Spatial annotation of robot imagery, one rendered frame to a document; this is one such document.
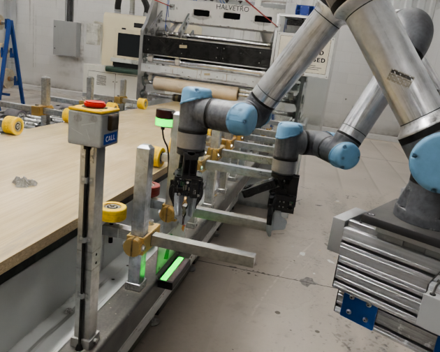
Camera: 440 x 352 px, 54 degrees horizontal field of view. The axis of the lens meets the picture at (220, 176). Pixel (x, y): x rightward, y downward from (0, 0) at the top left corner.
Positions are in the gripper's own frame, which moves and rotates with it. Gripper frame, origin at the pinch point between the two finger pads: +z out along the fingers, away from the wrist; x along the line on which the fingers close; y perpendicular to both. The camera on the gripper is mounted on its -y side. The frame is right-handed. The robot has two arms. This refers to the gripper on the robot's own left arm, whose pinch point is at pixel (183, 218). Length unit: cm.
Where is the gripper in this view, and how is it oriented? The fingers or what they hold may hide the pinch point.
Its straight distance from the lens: 117.7
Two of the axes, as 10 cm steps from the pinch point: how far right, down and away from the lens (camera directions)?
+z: -1.2, 9.6, 2.6
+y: 1.0, 2.7, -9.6
